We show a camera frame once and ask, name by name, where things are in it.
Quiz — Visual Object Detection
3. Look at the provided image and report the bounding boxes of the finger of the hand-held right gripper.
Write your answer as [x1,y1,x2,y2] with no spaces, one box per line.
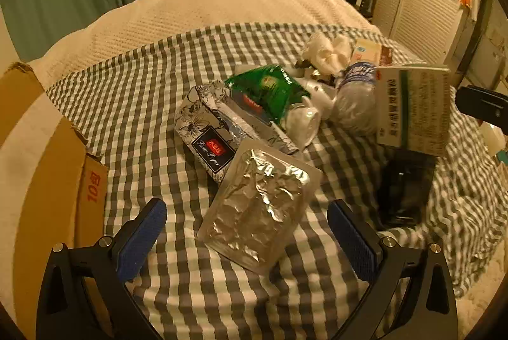
[456,85,508,123]

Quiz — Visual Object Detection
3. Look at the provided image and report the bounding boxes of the cream and red medicine box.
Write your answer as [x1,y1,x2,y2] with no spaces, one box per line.
[351,39,393,66]

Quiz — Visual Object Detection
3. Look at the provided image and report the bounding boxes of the white lace scrunchie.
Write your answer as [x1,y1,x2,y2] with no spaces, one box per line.
[302,32,354,76]

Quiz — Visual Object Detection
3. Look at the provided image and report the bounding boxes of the silver foil blister pack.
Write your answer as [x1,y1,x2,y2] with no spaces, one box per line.
[197,137,323,275]

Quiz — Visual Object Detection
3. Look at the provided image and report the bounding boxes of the brown cardboard box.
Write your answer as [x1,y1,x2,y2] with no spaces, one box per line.
[0,62,109,340]

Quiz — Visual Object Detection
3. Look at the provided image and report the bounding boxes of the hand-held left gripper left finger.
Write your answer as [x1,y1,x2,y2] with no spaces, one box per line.
[36,198,168,340]

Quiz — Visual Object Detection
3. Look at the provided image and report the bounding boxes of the white green-striped medicine box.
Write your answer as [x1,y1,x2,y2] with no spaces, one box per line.
[375,63,453,158]

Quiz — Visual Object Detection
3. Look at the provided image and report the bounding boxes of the white plastic object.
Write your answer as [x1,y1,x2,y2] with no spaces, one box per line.
[286,82,339,150]

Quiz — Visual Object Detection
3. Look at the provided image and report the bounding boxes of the floral tissue paper pack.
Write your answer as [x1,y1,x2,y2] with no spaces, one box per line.
[175,81,298,186]

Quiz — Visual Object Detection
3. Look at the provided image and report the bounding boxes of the cream textured blanket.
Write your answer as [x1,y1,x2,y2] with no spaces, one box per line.
[28,0,382,86]

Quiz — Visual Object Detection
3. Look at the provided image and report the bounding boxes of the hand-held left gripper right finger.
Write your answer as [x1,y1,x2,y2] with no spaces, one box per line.
[327,199,458,340]

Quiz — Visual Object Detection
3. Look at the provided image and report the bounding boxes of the green snack packet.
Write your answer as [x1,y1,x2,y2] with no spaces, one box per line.
[224,64,312,126]

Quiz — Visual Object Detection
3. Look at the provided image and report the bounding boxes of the grey white checkered cloth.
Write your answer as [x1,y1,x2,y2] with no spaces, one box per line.
[45,22,508,340]

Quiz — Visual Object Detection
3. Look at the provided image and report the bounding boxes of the black plastic tray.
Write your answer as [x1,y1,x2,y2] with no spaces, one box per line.
[377,157,437,229]

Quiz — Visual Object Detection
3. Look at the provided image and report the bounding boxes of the crushed clear plastic bottle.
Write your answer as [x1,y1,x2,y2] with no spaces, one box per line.
[335,62,382,136]

